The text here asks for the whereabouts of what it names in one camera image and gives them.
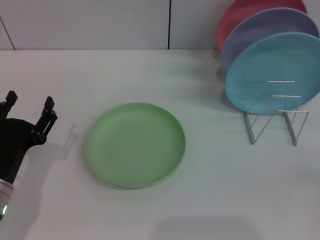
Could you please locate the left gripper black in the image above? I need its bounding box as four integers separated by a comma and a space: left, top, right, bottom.
0, 90, 59, 185

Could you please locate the green plate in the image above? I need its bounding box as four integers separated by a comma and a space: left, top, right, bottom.
84, 102, 187, 189

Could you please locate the red plate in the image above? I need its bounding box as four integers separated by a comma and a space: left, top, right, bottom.
216, 0, 308, 53

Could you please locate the blue plate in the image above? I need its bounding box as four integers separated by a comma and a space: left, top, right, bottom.
224, 31, 320, 116

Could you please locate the purple plate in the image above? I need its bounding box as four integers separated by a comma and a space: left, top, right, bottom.
220, 7, 320, 74

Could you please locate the metal wire plate rack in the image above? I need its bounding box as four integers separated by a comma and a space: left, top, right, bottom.
243, 80, 310, 147

